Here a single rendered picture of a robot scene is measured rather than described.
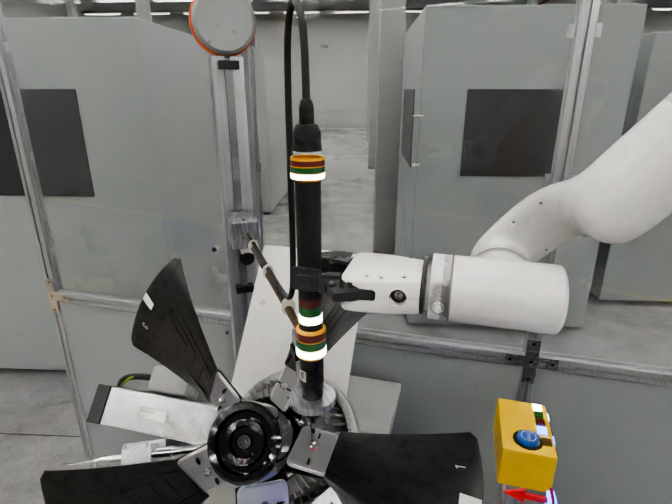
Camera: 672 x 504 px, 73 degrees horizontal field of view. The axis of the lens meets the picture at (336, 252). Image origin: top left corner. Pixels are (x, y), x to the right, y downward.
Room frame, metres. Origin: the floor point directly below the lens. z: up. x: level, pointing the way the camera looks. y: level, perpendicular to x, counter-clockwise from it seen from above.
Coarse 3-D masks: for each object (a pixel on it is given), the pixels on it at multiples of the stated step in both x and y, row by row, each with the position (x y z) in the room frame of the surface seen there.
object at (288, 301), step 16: (288, 16) 0.64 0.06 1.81; (304, 16) 0.59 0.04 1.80; (288, 32) 0.64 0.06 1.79; (304, 32) 0.58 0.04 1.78; (288, 48) 0.65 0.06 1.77; (304, 48) 0.57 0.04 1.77; (288, 64) 0.65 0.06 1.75; (304, 64) 0.57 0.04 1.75; (288, 80) 0.65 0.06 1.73; (304, 80) 0.57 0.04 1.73; (288, 96) 0.65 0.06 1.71; (304, 96) 0.57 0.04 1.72; (288, 112) 0.65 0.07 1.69; (288, 128) 0.65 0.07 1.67; (288, 144) 0.65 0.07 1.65; (288, 160) 0.66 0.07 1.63; (288, 176) 0.66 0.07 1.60; (288, 192) 0.66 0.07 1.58; (288, 208) 0.66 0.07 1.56; (272, 272) 0.83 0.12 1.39; (288, 304) 0.70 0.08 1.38
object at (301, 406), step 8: (296, 360) 0.59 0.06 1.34; (296, 368) 0.60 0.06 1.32; (296, 376) 0.60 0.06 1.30; (296, 392) 0.58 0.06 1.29; (328, 392) 0.58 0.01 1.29; (296, 400) 0.56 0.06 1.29; (304, 400) 0.56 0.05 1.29; (320, 400) 0.56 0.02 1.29; (328, 400) 0.56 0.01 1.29; (296, 408) 0.55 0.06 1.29; (304, 408) 0.54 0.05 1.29; (312, 408) 0.54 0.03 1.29; (320, 408) 0.55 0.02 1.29; (328, 408) 0.55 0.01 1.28
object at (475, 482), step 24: (336, 456) 0.56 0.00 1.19; (360, 456) 0.56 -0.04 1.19; (384, 456) 0.57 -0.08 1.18; (408, 456) 0.57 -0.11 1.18; (432, 456) 0.57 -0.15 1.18; (456, 456) 0.57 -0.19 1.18; (480, 456) 0.57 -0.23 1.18; (336, 480) 0.52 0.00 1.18; (360, 480) 0.52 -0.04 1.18; (384, 480) 0.52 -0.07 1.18; (408, 480) 0.52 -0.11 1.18; (432, 480) 0.53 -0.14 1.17; (456, 480) 0.53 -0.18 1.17; (480, 480) 0.53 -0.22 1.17
